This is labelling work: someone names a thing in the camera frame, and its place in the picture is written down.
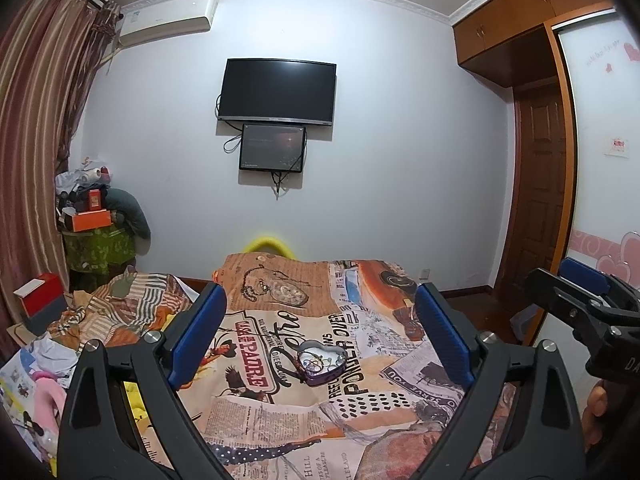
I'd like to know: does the printed newspaper pattern blanket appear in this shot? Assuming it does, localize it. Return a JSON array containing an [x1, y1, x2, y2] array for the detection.
[[125, 252, 531, 480]]

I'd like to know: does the small black monitor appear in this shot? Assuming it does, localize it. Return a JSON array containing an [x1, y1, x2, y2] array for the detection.
[[238, 123, 307, 173]]

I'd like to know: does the red and white box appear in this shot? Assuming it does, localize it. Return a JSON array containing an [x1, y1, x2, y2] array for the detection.
[[13, 272, 65, 318]]

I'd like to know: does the pile of colourful clothes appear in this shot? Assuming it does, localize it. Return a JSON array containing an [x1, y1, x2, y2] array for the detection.
[[0, 335, 81, 480]]

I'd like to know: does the white air conditioner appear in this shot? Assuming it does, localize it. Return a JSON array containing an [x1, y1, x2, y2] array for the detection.
[[118, 0, 219, 51]]

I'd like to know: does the black wall television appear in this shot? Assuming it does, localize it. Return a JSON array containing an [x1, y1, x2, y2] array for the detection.
[[220, 58, 337, 127]]

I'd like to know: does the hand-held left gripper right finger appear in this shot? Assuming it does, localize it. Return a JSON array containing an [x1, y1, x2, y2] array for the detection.
[[415, 282, 586, 480]]

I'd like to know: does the yellow plush toy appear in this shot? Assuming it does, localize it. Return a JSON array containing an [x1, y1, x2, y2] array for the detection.
[[122, 382, 151, 433]]

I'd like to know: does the green cloth covered cabinet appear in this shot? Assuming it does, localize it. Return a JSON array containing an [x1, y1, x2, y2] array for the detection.
[[62, 227, 138, 276]]

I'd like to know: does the orange flat box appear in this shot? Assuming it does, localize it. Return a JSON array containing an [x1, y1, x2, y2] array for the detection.
[[70, 210, 113, 233]]

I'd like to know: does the white heart print wardrobe door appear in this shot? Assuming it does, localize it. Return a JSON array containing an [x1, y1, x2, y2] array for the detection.
[[542, 10, 640, 341]]

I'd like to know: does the purple heart-shaped tin box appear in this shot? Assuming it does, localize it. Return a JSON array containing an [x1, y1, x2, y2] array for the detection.
[[296, 341, 348, 387]]

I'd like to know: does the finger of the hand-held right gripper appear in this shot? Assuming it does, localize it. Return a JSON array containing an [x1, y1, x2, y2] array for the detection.
[[559, 257, 640, 311], [522, 267, 623, 333]]

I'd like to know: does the striped brown curtain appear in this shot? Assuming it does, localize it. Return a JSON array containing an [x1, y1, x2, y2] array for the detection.
[[0, 0, 123, 361]]

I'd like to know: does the pile of white bags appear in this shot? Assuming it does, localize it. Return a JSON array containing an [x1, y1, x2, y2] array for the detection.
[[55, 157, 111, 196]]

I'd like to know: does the yellow round object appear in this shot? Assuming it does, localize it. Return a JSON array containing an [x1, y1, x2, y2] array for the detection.
[[243, 234, 296, 261]]

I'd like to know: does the tangle of mixed jewelry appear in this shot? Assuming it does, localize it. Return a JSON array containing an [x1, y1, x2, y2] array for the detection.
[[300, 347, 345, 376]]

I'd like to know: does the person's right hand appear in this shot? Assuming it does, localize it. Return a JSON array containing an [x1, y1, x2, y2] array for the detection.
[[580, 377, 615, 457]]

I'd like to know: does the grey bin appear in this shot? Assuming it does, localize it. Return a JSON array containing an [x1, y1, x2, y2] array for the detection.
[[510, 305, 538, 343]]

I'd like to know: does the striped orange duvet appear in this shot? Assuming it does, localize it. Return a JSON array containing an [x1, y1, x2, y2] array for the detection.
[[47, 265, 196, 351]]

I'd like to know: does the brown wooden door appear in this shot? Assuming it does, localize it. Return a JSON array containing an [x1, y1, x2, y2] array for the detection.
[[492, 82, 566, 306]]

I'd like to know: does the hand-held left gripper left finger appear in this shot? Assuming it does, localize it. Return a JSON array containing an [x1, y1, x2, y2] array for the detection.
[[56, 282, 228, 480]]

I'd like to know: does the wooden overhead cabinet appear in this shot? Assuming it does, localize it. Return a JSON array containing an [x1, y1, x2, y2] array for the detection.
[[452, 0, 616, 88]]

